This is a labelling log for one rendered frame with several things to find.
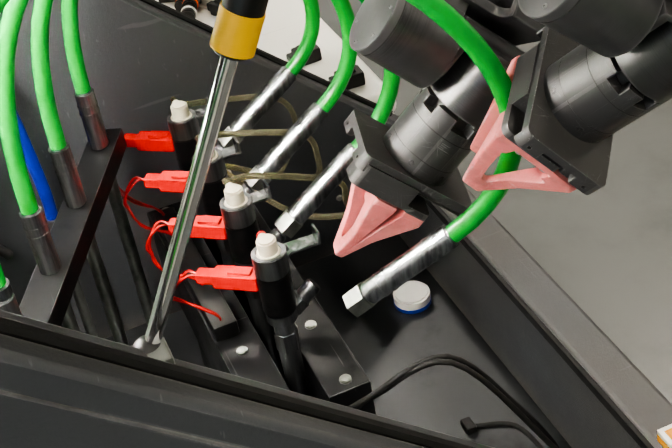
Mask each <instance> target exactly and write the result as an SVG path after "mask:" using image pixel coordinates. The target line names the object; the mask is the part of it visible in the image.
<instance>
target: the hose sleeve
mask: <svg viewBox="0 0 672 448"><path fill-rule="evenodd" d="M446 226H447V225H442V226H441V227H439V228H438V229H437V230H435V231H434V232H431V233H430V234H429V235H428V236H427V237H425V238H423V239H421V240H420V242H418V243H417V244H416V245H414V246H413V247H411V248H410V249H409V250H407V251H406V252H404V253H403V254H402V255H400V256H399V257H397V258H396V259H395V260H393V261H392V262H390V263H389V264H387V265H386V266H384V267H382V268H381V269H380V270H379V271H378V272H375V273H374V274H372V275H371V277H369V278H368V279H366V280H365V281H364V282H362V283H361V288H360V289H361V292H362V294H363V296H364V297H365V299H366V300H367V301H369V302H370V303H374V304H375V303H377V302H379V301H380V300H381V299H383V298H384V297H386V296H388V295H390V294H391V292H393V291H396V290H397V289H398V288H399V287H400V286H401V285H403V284H404V283H406V282H407V281H409V280H410V279H412V278H413V277H414V276H416V275H417V274H419V273H420V272H422V271H423V270H424V269H426V268H427V267H429V266H430V265H432V264H433V263H434V262H437V261H439V259H440V258H442V257H443V256H446V255H447V254H448V253H449V252H450V251H452V250H453V249H454V248H456V247H457V246H458V245H459V242H455V241H454V240H453V239H452V238H451V237H450V236H449V234H448V233H447V230H446Z"/></svg>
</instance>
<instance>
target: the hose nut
mask: <svg viewBox="0 0 672 448"><path fill-rule="evenodd" d="M361 283H362V282H361ZM361 283H359V284H358V285H356V286H355V287H354V288H352V289H351V290H349V291H348V292H347V293H345V294H344V295H343V296H342V298H343V300H344V303H345V305H346V308H347V310H349V311H350V312H351V313H352V314H353V315H355V316H356V317H357V318H358V317H359V316H360V315H362V314H363V313H365V312H366V311H368V310H369V309H370V308H372V307H373V306H374V305H375V304H377V303H378V302H377V303H375V304H374V303H370V302H369V301H367V300H366V299H365V297H364V296H363V294H362V292H361V289H360V288H361Z"/></svg>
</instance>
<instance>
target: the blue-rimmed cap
mask: <svg viewBox="0 0 672 448"><path fill-rule="evenodd" d="M393 298H394V299H393V301H394V306H395V308H396V309H397V310H398V311H400V312H402V313H406V314H416V313H420V312H422V311H424V310H426V309H427V308H428V307H429V306H430V304H431V294H430V289H429V287H428V286H427V285H426V284H425V283H422V282H420V281H407V282H406V283H404V284H403V285H401V286H400V287H399V288H398V289H397V290H396V291H394V292H393Z"/></svg>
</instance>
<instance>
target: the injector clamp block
mask: <svg viewBox="0 0 672 448"><path fill-rule="evenodd" d="M254 208H255V212H256V217H257V222H258V226H259V231H265V232H266V234H269V233H270V232H271V229H270V228H269V226H268V225H267V223H266V222H265V220H264V219H263V217H262V216H261V214H260V213H259V211H258V210H257V208H256V207H255V205H254ZM153 237H154V240H155V244H156V247H157V251H158V254H159V258H160V261H161V265H162V268H163V267H164V263H165V259H166V256H167V252H168V248H167V246H166V244H165V242H164V240H163V238H162V236H161V234H160V232H157V231H156V232H155V233H154V234H153ZM191 239H192V241H193V243H194V245H195V247H196V248H197V250H198V252H199V254H200V256H201V257H202V259H203V261H204V263H205V264H206V266H207V268H215V267H216V266H217V265H218V263H217V261H216V260H215V258H214V256H213V254H212V253H211V251H210V249H209V247H208V246H207V244H206V242H205V240H204V239H203V238H191ZM288 262H289V266H290V271H291V276H292V281H293V286H294V290H295V289H296V290H298V289H299V287H300V286H301V285H302V284H303V283H304V282H305V281H304V279H303V278H302V276H301V275H300V273H299V272H298V270H297V269H296V267H295V266H294V264H293V263H292V261H291V260H290V258H288ZM219 290H220V291H221V293H222V295H223V297H224V299H225V300H226V302H227V304H228V306H229V308H230V309H231V311H232V313H233V315H234V316H235V318H236V320H237V323H238V327H239V334H237V335H235V336H232V337H229V338H227V339H224V340H221V341H219V342H217V341H216V339H215V337H214V336H213V334H212V332H211V330H210V328H209V326H208V324H207V322H206V320H205V318H204V316H203V315H202V313H201V311H200V309H197V308H195V307H193V306H190V305H188V304H185V303H181V302H179V304H180V306H181V308H182V310H183V312H184V314H185V316H186V318H187V320H188V322H189V324H190V326H191V328H192V330H193V332H194V334H195V336H196V338H197V340H198V344H199V347H200V351H201V355H202V358H203V362H204V365H205V367H207V368H211V369H214V370H218V371H222V372H225V373H229V374H232V375H236V376H240V377H243V378H247V379H250V380H254V381H257V382H261V383H265V384H268V385H272V386H275V387H279V388H282V389H286V390H290V389H289V387H288V385H287V384H286V380H285V379H284V378H283V377H282V375H281V373H280V371H279V370H278V368H277V366H276V364H275V363H274V361H273V359H272V357H271V356H270V354H269V352H268V350H267V349H266V347H265V345H264V343H263V342H262V340H261V338H260V336H259V335H258V333H257V331H256V329H255V328H254V326H253V324H252V322H251V321H250V319H249V317H248V315H247V314H246V312H245V310H244V308H243V307H242V305H241V303H240V302H239V300H238V298H237V296H236V295H235V293H234V291H233V290H225V289H219ZM174 294H175V296H176V297H178V298H181V299H183V300H185V301H188V302H190V303H193V304H196V305H197V303H196V301H195V299H194V297H193V295H192V294H191V292H190V290H189V288H188V286H187V284H186V282H185V280H184V281H182V282H181V283H180V284H179V285H178V287H177V288H176V290H175V293H174ZM295 324H296V325H297V327H298V332H299V337H300V349H301V353H302V358H303V363H304V368H305V372H306V377H307V382H308V387H309V391H310V396H311V397H315V398H318V399H322V400H325V401H329V402H333V403H336V404H340V405H343V406H347V407H348V406H349V405H351V404H353V403H354V402H356V401H358V400H359V399H361V398H363V397H365V396H366V395H368V394H369V393H371V392H372V386H371V381H370V379H369V378H368V376H367V375H366V373H365V372H364V370H363V369H362V367H361V366H360V364H359V363H358V361H357V360H356V358H355V357H354V355H353V354H352V352H351V351H350V349H349V347H348V346H347V344H346V343H345V341H344V340H343V338H342V337H341V335H340V334H339V332H338V331H337V329H336V328H335V326H334V325H333V323H332V322H331V320H330V319H329V317H328V316H327V314H326V313H325V311H324V310H323V308H322V307H321V305H320V304H319V302H318V301H317V299H316V298H315V297H314V298H313V299H312V300H311V301H310V305H309V306H308V307H307V308H306V309H305V310H304V311H303V312H302V313H301V314H300V315H299V314H298V318H297V320H296V321H295ZM358 410H361V411H365V412H368V413H372V414H376V410H375V404H374V400H372V401H370V402H368V403H367V404H365V405H364V406H362V407H361V408H359V409H358Z"/></svg>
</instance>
